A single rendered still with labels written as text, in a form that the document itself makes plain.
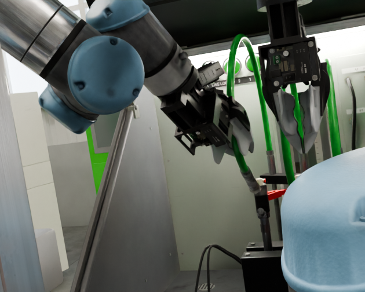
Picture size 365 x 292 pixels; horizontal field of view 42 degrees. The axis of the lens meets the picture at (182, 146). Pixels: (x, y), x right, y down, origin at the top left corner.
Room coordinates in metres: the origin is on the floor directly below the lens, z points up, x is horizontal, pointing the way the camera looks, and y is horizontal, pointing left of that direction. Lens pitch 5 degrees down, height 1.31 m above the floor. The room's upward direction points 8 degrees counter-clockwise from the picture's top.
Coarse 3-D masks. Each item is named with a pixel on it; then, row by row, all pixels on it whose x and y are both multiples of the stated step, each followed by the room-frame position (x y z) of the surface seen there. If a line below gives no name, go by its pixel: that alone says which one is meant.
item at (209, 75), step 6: (204, 66) 0.81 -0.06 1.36; (210, 66) 0.78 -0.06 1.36; (216, 66) 0.80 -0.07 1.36; (198, 72) 0.74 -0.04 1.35; (204, 72) 0.75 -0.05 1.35; (210, 72) 0.77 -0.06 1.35; (216, 72) 0.79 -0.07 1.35; (222, 72) 0.81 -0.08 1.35; (198, 78) 0.73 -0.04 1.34; (204, 78) 0.75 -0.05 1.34; (210, 78) 0.77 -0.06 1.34; (216, 78) 0.79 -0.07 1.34; (198, 84) 0.73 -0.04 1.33; (204, 84) 0.74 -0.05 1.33; (210, 84) 0.82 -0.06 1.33
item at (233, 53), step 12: (240, 36) 0.96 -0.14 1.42; (252, 48) 1.07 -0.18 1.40; (228, 60) 0.87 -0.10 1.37; (252, 60) 1.10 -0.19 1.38; (228, 72) 0.85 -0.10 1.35; (228, 84) 0.83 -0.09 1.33; (228, 96) 0.82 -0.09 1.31; (264, 108) 1.15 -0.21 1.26; (264, 120) 1.16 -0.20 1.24; (264, 132) 1.17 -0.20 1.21; (240, 156) 0.82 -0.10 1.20; (240, 168) 0.84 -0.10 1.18
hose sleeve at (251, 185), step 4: (248, 168) 0.86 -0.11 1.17; (240, 172) 0.86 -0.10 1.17; (248, 172) 0.85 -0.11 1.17; (244, 176) 0.86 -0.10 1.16; (248, 176) 0.86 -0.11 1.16; (252, 176) 0.88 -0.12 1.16; (248, 180) 0.88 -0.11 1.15; (252, 180) 0.88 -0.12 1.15; (248, 184) 0.90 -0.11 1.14; (252, 184) 0.89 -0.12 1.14; (256, 184) 0.90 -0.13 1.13; (252, 188) 0.91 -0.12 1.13; (256, 188) 0.91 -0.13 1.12
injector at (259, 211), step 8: (264, 184) 0.97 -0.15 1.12; (264, 192) 0.97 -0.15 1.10; (256, 200) 0.97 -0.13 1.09; (264, 200) 0.97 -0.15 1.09; (256, 208) 0.98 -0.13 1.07; (264, 208) 0.97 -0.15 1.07; (264, 216) 0.96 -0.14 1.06; (264, 224) 0.97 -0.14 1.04; (264, 232) 0.97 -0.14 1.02; (264, 240) 0.97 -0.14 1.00; (264, 248) 0.98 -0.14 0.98
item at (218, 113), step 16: (192, 64) 0.71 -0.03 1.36; (192, 80) 0.69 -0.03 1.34; (160, 96) 0.71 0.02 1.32; (176, 96) 0.72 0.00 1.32; (192, 96) 0.72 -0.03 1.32; (208, 96) 0.75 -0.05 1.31; (224, 96) 0.76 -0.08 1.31; (176, 112) 0.69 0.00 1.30; (192, 112) 0.72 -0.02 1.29; (208, 112) 0.72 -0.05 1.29; (224, 112) 0.75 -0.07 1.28; (176, 128) 0.74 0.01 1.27; (192, 128) 0.71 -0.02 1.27; (208, 128) 0.71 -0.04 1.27; (224, 128) 0.73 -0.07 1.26; (192, 144) 0.75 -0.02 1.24; (208, 144) 0.74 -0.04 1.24; (224, 144) 0.73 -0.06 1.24
